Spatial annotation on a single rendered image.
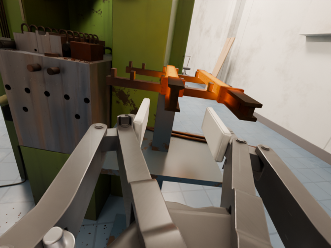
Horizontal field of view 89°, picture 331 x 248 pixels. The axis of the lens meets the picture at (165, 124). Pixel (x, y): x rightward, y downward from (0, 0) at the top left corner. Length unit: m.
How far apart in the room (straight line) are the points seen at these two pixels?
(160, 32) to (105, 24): 0.52
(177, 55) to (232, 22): 3.43
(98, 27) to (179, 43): 0.53
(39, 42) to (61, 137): 0.41
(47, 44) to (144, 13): 0.42
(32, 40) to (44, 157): 0.54
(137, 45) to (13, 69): 0.52
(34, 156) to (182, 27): 1.15
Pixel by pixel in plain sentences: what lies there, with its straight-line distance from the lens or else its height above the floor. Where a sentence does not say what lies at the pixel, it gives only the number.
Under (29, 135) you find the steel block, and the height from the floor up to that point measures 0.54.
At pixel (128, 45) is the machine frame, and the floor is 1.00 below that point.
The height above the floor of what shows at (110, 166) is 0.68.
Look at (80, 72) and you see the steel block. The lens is 0.76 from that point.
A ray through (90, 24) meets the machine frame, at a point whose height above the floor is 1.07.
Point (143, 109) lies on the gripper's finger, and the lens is 0.16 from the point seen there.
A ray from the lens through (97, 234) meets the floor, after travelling 1.21.
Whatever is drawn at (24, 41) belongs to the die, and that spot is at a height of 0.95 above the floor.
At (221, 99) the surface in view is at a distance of 0.37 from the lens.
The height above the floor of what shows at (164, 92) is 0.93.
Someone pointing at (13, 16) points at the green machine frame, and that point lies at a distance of 1.17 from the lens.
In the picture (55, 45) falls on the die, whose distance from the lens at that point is 0.88.
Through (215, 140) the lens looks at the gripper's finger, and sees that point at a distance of 0.16.
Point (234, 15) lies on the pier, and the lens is 4.67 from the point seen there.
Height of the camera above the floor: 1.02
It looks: 25 degrees down
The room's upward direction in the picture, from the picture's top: 9 degrees clockwise
